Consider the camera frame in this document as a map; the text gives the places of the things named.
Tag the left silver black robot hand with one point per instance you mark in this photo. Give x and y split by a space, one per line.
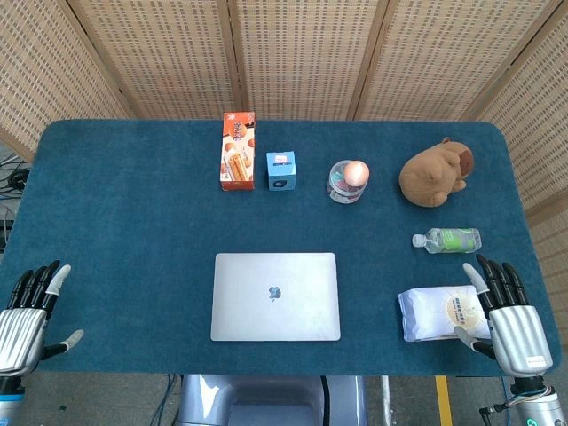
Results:
20 328

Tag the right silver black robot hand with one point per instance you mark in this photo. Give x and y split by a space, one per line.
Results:
519 337

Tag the silver laptop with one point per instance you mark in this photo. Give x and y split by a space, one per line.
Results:
275 306

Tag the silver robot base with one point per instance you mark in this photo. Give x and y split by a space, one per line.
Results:
266 399

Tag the white wet wipes pack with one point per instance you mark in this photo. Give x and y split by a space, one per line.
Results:
435 313

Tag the clear water bottle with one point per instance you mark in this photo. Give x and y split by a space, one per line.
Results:
452 240

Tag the brown plush toy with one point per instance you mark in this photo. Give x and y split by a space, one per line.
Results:
428 177

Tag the peach coloured ball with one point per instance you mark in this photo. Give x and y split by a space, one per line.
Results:
357 173

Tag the clear plastic jar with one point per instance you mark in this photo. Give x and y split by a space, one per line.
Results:
341 188

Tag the orange snack box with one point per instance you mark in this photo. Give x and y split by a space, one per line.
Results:
238 155

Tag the blue cube box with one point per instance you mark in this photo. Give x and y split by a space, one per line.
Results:
281 173

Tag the bamboo folding screen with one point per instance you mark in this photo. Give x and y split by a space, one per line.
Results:
302 57

